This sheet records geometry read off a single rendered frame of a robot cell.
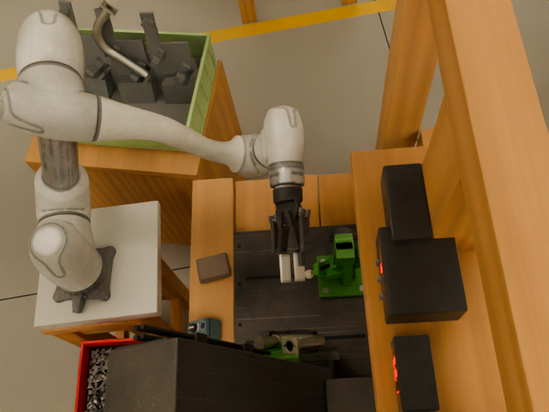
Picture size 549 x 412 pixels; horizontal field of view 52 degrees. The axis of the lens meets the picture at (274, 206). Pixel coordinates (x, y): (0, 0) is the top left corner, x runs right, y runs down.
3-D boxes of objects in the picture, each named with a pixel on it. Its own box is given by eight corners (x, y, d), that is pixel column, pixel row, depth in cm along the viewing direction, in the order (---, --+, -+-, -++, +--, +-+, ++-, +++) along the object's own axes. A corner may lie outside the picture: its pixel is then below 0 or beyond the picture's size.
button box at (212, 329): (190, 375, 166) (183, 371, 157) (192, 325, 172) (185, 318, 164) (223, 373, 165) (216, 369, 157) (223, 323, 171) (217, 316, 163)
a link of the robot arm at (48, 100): (100, 119, 113) (97, 69, 119) (2, 106, 104) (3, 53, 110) (88, 156, 122) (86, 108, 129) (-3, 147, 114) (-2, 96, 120)
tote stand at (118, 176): (101, 236, 284) (24, 161, 212) (126, 147, 304) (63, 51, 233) (231, 249, 274) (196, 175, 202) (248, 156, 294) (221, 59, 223)
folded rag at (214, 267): (200, 284, 174) (198, 281, 171) (196, 260, 177) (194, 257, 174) (231, 276, 174) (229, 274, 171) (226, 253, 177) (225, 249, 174)
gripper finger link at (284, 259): (280, 254, 139) (278, 254, 140) (282, 282, 138) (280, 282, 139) (289, 254, 141) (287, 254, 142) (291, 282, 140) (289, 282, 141)
